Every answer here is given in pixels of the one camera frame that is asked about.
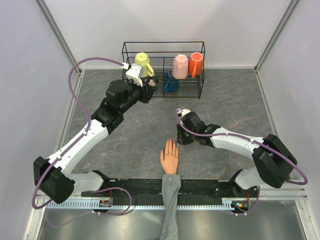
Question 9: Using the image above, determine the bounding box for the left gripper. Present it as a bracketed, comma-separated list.
[120, 78, 158, 114]

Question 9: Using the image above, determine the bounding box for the glitter nail polish bottle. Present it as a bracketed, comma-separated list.
[148, 79, 156, 87]

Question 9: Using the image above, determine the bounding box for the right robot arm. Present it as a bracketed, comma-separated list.
[176, 108, 297, 197]

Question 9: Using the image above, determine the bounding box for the grey sleeved forearm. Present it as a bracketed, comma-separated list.
[160, 174, 181, 240]

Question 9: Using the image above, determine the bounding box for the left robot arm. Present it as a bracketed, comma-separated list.
[33, 79, 157, 204]

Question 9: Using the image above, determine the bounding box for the mannequin hand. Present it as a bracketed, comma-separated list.
[160, 138, 179, 175]

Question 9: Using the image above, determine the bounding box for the blue mug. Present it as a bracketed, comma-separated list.
[163, 70, 179, 93]

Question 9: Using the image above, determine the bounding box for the yellow faceted mug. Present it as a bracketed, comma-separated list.
[134, 52, 155, 78]

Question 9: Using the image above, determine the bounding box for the pink faceted mug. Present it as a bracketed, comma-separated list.
[172, 54, 189, 79]

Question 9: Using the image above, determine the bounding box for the orange mug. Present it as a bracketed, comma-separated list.
[188, 52, 204, 78]

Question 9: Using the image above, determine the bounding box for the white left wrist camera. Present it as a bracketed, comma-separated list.
[122, 62, 145, 87]

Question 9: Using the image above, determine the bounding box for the black wire rack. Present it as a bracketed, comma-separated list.
[121, 41, 206, 99]

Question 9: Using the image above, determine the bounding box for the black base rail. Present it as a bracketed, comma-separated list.
[81, 175, 258, 206]

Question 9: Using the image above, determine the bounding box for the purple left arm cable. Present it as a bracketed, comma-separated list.
[31, 57, 126, 210]

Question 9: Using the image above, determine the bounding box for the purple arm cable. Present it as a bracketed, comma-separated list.
[175, 111, 309, 186]
[31, 57, 126, 210]

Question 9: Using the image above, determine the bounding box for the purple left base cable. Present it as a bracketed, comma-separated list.
[46, 187, 133, 227]

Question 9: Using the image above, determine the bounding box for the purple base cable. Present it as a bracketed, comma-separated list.
[46, 187, 133, 227]
[222, 186, 261, 217]

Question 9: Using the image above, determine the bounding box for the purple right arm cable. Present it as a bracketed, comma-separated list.
[175, 111, 309, 186]

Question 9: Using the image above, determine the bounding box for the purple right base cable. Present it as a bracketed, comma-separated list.
[222, 186, 261, 217]

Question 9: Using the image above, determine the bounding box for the grey slotted cable duct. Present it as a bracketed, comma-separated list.
[46, 197, 261, 211]

